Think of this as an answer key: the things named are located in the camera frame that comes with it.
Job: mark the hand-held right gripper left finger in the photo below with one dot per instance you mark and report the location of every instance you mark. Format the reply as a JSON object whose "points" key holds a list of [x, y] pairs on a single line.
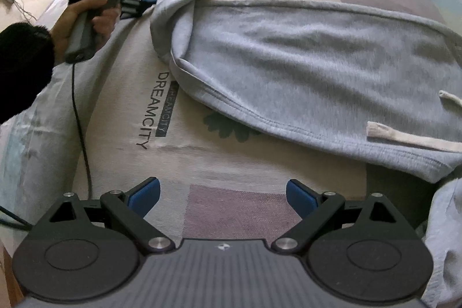
{"points": [[145, 197]]}

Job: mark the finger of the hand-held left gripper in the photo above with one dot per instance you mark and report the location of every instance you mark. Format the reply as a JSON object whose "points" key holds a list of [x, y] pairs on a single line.
{"points": [[148, 0]]}

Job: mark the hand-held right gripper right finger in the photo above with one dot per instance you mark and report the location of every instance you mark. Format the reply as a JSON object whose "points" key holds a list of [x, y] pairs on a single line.
{"points": [[301, 198]]}

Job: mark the grey sweatpants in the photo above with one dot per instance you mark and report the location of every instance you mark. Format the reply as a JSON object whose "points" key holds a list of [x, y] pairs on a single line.
{"points": [[306, 70]]}

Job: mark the person's left hand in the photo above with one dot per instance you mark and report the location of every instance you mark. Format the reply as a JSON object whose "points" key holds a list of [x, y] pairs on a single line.
{"points": [[65, 24]]}

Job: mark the bed with patterned sheet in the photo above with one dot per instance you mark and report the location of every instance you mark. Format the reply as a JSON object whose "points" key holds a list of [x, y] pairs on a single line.
{"points": [[119, 120]]}

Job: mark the pale grey cloth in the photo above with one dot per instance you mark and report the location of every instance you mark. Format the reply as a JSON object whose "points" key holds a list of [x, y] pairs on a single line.
{"points": [[445, 243]]}

